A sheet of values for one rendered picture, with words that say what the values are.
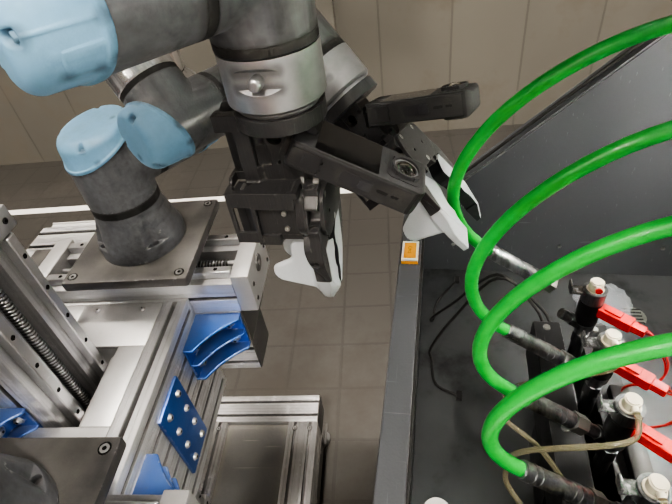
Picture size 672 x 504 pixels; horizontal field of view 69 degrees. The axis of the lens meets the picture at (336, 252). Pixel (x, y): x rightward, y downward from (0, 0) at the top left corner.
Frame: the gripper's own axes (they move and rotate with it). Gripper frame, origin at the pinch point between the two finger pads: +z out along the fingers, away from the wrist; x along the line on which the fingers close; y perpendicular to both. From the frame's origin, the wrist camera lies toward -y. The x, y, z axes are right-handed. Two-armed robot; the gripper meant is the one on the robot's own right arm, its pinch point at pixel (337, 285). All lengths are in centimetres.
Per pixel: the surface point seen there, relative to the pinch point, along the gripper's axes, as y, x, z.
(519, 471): -17.5, 12.6, 9.7
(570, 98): -30, -44, 2
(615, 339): -28.9, -3.3, 10.2
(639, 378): -31.6, -0.9, 13.6
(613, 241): -22.3, 4.4, -10.3
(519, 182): -24, -43, 17
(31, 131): 261, -226, 98
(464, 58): -22, -258, 77
